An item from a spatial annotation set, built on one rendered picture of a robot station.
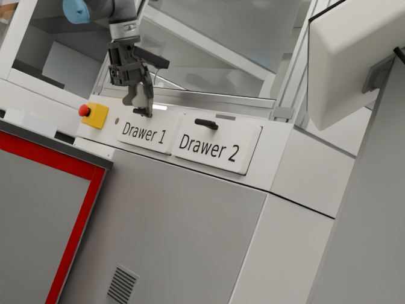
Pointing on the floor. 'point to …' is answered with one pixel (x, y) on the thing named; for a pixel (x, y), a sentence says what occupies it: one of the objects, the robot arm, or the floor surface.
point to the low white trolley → (41, 210)
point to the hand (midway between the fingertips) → (147, 111)
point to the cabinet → (190, 239)
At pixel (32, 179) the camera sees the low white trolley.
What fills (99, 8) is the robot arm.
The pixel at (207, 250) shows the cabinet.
